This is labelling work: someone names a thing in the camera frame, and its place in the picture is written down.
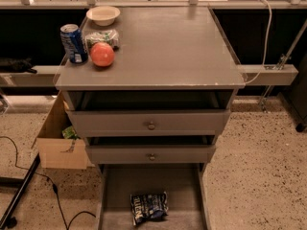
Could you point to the blue chip bag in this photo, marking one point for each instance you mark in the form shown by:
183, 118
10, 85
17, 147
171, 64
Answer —
148, 207

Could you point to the grey middle drawer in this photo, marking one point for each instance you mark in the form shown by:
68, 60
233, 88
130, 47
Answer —
149, 149

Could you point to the red apple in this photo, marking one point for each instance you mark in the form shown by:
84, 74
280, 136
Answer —
102, 54

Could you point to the green packet in box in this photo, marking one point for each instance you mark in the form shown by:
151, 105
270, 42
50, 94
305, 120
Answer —
70, 133

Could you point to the grey drawer cabinet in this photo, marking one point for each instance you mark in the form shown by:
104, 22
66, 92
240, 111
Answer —
161, 49

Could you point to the black metal floor bar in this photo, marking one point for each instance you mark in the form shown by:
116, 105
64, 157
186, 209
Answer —
20, 185

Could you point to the black object on rail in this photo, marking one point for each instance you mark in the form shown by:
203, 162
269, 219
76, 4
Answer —
15, 65

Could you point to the grey top drawer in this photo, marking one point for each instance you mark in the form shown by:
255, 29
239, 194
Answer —
148, 113

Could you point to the blue soda can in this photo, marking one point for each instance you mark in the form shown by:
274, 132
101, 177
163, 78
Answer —
72, 40

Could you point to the grey drawer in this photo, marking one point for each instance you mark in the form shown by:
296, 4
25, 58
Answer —
182, 183
148, 113
149, 149

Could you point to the grey bottom drawer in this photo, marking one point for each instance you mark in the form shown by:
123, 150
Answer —
182, 183

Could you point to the cardboard box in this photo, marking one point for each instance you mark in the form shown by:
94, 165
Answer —
56, 151

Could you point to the white bowl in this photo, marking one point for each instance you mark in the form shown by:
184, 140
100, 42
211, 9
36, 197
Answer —
103, 15

